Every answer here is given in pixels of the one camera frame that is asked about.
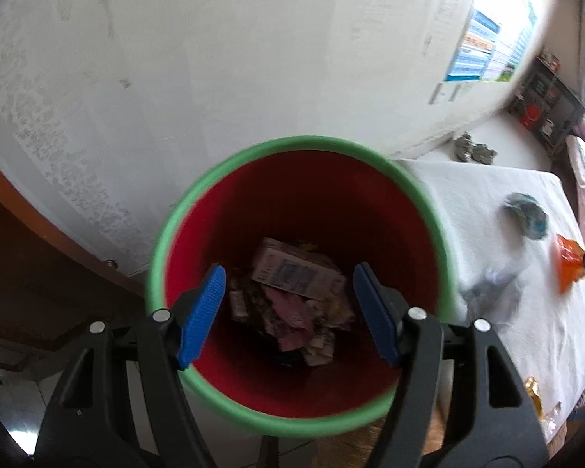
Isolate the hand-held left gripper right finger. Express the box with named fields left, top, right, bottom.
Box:
left=353, top=262, right=549, bottom=468

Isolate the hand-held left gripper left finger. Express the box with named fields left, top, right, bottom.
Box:
left=34, top=264, right=226, bottom=468

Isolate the orange snack wrapper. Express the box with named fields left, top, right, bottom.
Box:
left=548, top=234, right=585, bottom=296

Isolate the brown snack wrapper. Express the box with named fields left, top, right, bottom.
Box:
left=228, top=275, right=264, bottom=323

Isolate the white floral print paper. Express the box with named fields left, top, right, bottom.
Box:
left=302, top=329, right=336, bottom=367

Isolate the pink white wrapper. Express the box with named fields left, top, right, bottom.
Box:
left=263, top=285, right=323, bottom=352

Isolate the white carton with blue print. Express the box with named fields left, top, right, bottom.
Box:
left=251, top=237, right=348, bottom=301

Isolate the red bin with green rim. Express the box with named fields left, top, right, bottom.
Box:
left=145, top=135, right=458, bottom=438

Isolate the crumpled silver blue wrapper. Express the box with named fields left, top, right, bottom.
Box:
left=503, top=192, right=551, bottom=241

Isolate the crumpled grey plastic wrapper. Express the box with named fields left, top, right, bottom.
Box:
left=461, top=266, right=525, bottom=325

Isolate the white tablecloth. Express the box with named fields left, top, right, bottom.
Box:
left=392, top=158, right=585, bottom=449

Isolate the yellow snack wrapper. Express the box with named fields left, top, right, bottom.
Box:
left=524, top=376, right=544, bottom=417

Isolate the grey shoe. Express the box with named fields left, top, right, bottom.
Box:
left=472, top=142, right=498, bottom=165
left=452, top=133, right=475, bottom=161

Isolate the black shelf rack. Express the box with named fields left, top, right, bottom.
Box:
left=507, top=49, right=585, bottom=157

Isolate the blue orange wall chart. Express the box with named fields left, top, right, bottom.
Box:
left=443, top=7, right=498, bottom=83

